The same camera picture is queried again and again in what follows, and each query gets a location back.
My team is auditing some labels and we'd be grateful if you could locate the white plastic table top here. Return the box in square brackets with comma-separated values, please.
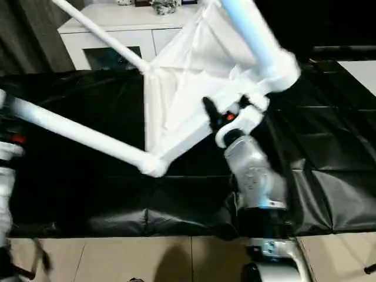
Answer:
[142, 4, 302, 179]

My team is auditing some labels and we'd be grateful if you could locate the white plastic table leg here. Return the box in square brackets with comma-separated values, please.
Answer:
[220, 0, 294, 86]
[51, 0, 147, 74]
[0, 93, 153, 174]

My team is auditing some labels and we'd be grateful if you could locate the black work mat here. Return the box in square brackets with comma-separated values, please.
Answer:
[0, 57, 376, 239]

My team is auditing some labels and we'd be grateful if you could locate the grey curtain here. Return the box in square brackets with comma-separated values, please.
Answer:
[0, 0, 77, 77]

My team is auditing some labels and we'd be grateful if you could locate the black tangled bundle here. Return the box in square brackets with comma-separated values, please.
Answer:
[151, 0, 179, 15]

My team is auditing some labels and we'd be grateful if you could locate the white flat board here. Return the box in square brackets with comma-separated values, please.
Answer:
[337, 60, 376, 96]

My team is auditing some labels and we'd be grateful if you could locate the white cabinet with glass doors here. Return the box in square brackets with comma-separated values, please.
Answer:
[57, 1, 206, 71]

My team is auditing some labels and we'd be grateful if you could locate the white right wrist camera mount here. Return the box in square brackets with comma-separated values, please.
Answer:
[216, 92, 271, 149]

